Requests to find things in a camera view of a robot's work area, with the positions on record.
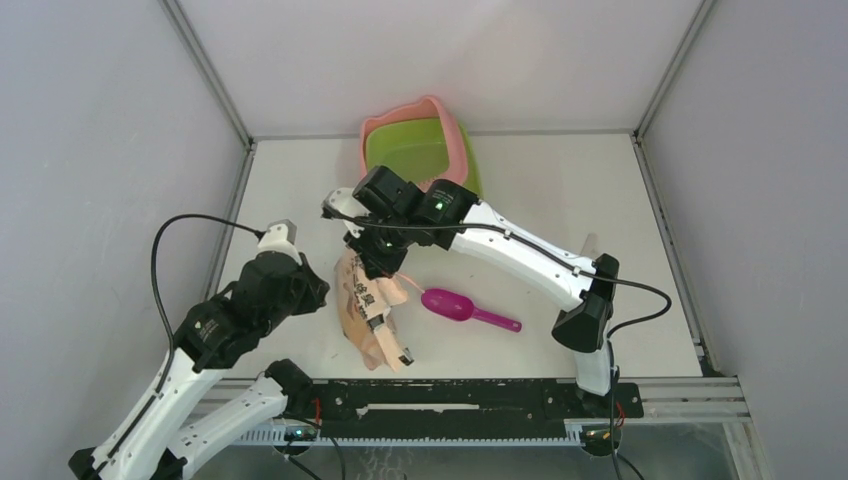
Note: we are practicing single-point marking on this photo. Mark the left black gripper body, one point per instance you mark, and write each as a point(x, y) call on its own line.
point(305, 296)

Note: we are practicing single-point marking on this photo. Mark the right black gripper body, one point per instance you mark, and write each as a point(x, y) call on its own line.
point(385, 250)

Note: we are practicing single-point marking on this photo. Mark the pink green litter box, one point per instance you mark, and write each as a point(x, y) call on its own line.
point(421, 142)

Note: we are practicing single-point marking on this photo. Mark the cat litter bag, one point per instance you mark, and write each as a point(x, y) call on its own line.
point(364, 309)

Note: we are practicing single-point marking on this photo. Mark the magenta plastic scoop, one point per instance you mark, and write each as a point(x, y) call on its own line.
point(460, 308)

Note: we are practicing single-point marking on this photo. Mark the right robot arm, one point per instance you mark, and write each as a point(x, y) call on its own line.
point(457, 220)

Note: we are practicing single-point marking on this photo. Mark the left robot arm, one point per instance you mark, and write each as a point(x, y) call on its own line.
point(155, 441)

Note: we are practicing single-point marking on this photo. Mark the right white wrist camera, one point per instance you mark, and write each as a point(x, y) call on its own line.
point(340, 204)

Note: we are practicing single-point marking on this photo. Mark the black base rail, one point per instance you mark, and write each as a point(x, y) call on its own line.
point(458, 409)

